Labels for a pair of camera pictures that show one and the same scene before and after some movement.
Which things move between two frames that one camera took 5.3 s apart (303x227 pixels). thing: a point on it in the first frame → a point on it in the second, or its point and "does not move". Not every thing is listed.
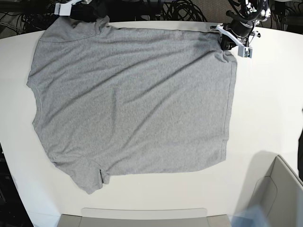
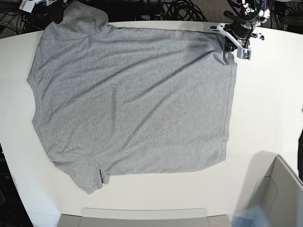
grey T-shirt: (111, 101) does not move
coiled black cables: (182, 10) does not move
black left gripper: (89, 12) → (56, 11)
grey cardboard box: (279, 196) does not move
